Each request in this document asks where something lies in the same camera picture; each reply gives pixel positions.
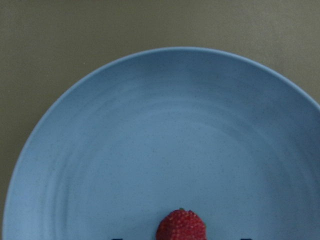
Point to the blue plate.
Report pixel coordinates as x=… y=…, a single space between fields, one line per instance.
x=179 y=127

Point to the red strawberry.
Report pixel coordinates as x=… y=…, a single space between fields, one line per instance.
x=181 y=224

